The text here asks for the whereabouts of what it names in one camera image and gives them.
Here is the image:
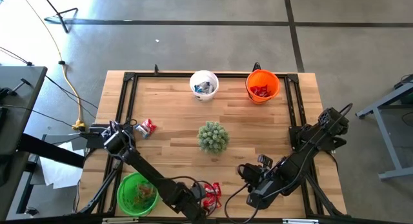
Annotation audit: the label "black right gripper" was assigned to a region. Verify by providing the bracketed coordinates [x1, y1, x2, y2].
[257, 154, 283, 190]

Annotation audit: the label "green plastic bucket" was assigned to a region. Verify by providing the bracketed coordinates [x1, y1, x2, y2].
[116, 172, 160, 218]

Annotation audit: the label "green succulent in grey pot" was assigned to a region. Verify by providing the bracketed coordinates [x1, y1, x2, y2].
[197, 121, 230, 155]

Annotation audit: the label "orange plastic pumpkin bucket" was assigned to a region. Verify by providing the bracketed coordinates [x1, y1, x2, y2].
[245, 68, 281, 105]

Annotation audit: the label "white plastic bucket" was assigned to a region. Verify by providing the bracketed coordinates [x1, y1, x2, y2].
[188, 70, 220, 103]

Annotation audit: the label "white paper sheets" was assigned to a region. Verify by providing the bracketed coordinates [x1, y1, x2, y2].
[38, 141, 86, 190]

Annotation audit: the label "dark grey desk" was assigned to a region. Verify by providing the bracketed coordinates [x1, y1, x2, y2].
[0, 66, 85, 224]

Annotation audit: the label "thin black rod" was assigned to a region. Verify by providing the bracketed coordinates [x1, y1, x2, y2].
[0, 46, 35, 66]

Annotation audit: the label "black clamp tool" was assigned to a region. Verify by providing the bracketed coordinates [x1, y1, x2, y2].
[0, 77, 32, 101]

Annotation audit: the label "black tripod stand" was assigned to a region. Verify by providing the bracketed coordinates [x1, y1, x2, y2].
[39, 0, 79, 34]

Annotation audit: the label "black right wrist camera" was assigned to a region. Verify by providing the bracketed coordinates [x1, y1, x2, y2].
[240, 164, 262, 186]

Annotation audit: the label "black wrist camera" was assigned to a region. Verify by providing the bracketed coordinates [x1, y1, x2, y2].
[240, 164, 262, 186]
[190, 182, 207, 199]

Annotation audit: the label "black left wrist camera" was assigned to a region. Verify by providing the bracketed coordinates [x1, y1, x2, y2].
[190, 182, 207, 199]

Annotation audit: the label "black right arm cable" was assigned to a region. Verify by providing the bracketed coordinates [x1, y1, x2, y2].
[224, 103, 354, 224]

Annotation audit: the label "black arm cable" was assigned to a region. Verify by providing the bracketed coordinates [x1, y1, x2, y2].
[224, 103, 354, 224]
[109, 119, 222, 218]

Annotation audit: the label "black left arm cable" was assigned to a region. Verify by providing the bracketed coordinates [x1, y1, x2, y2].
[109, 119, 222, 218]

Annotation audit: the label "silver metal bracket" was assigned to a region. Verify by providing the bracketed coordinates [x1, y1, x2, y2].
[282, 218, 319, 224]
[101, 217, 139, 224]

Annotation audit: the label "blue grey table frame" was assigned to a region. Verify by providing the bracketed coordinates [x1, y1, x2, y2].
[356, 74, 413, 181]

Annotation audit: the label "yellow extension cable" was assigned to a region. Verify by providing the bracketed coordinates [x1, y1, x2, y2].
[18, 0, 88, 131]

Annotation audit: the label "thin black floor cable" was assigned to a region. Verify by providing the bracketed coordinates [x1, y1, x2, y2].
[44, 74, 99, 120]
[0, 103, 75, 127]

